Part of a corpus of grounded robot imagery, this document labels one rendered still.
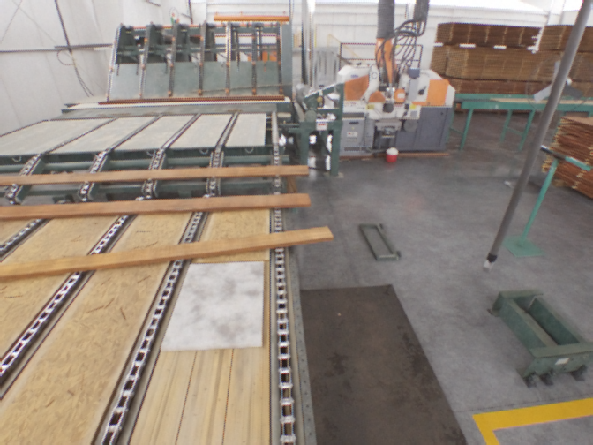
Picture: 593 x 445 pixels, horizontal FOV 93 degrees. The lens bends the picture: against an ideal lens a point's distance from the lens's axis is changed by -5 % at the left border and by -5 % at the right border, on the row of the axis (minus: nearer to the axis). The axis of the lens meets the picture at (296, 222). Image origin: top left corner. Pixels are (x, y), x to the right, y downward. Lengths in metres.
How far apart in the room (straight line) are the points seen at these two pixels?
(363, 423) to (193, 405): 1.18
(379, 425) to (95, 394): 1.57
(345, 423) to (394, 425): 0.31
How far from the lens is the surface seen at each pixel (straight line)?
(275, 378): 1.39
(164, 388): 1.47
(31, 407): 1.66
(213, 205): 2.54
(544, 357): 2.66
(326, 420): 2.21
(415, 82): 6.60
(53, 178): 3.72
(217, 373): 1.45
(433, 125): 7.22
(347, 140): 6.27
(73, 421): 1.53
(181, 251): 2.05
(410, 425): 2.30
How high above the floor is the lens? 2.00
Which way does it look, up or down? 31 degrees down
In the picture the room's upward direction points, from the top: straight up
